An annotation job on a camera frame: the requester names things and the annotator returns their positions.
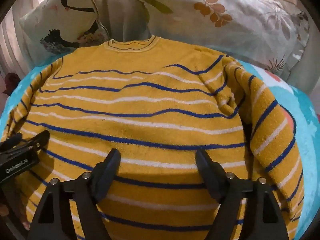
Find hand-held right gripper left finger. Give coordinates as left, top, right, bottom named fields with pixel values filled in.
left=27, top=149, right=122, bottom=240

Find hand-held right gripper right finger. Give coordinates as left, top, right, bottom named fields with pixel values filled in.
left=195, top=149, right=289, bottom=240

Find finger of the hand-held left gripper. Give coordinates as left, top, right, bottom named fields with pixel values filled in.
left=0, top=133, right=23, bottom=151
left=21, top=130, right=50, bottom=155

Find yellow striped sweater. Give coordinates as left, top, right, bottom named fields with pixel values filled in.
left=1, top=35, right=305, bottom=240

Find dark red cloth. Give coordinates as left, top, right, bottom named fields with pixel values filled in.
left=1, top=72, right=22, bottom=97

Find pale curtain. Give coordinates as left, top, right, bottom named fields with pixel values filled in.
left=0, top=5, right=38, bottom=75

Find teal star blanket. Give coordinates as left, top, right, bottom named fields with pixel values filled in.
left=0, top=57, right=320, bottom=240

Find floral cream bedsheet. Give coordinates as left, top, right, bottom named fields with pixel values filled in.
left=19, top=0, right=110, bottom=58

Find leaf print pillow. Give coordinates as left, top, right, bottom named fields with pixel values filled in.
left=130, top=0, right=310, bottom=74

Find beige cloth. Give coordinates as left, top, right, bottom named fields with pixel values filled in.
left=85, top=0, right=153, bottom=42

